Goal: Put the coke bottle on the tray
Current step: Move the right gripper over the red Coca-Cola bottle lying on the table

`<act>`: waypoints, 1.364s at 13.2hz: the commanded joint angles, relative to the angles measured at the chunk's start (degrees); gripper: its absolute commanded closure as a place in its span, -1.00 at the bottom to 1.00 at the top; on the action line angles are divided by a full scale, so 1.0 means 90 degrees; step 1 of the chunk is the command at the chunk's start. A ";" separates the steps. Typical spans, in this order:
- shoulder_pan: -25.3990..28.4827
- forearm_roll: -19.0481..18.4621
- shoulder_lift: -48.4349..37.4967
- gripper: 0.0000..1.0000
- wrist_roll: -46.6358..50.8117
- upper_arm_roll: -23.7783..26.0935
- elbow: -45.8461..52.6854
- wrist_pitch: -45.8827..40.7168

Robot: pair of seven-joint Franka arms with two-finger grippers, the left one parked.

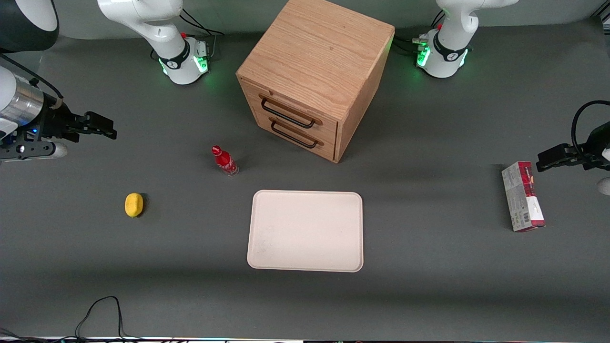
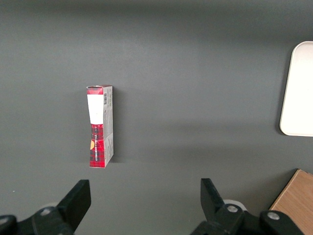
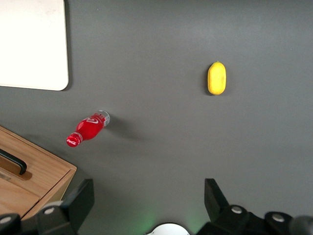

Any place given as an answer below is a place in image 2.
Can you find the wooden two-drawer cabinet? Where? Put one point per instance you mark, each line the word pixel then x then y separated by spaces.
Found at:
pixel 298 195

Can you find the cream rectangular plastic tray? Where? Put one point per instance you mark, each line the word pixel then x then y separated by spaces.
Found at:
pixel 300 93

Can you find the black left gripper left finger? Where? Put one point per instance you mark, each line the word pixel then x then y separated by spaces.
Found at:
pixel 71 208

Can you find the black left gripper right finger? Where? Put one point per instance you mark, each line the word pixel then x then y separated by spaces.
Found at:
pixel 215 210

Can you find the red plaid cardboard box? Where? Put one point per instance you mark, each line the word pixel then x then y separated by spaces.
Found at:
pixel 97 137

